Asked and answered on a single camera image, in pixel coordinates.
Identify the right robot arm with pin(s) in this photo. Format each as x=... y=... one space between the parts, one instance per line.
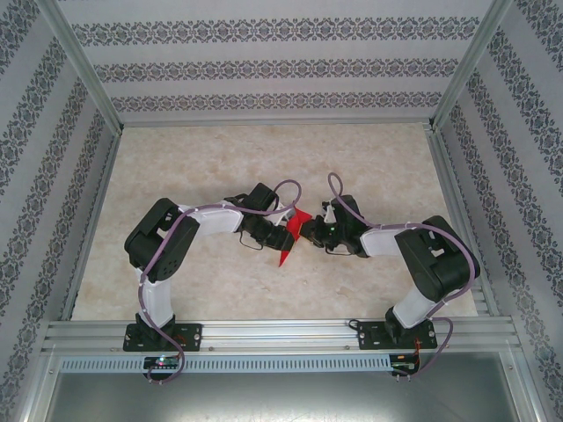
x=382 y=242

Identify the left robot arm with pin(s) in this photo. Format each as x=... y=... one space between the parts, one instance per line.
x=220 y=222

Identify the grey metal sheet panel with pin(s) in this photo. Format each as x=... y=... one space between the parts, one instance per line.
x=281 y=400

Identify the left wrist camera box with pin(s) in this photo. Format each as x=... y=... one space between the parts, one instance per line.
x=286 y=214

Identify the aluminium mounting rail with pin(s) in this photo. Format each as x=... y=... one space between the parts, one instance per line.
x=281 y=336

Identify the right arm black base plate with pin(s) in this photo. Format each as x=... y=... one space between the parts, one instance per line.
x=367 y=336

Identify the aluminium side rail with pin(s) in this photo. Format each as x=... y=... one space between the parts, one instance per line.
x=92 y=220
x=459 y=220

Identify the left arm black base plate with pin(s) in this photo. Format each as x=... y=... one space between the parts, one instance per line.
x=193 y=336

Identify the aluminium frame post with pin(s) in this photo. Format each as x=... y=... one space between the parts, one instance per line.
x=85 y=66
x=467 y=66

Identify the aluminium frame beam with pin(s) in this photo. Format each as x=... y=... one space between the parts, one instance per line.
x=35 y=391
x=527 y=391

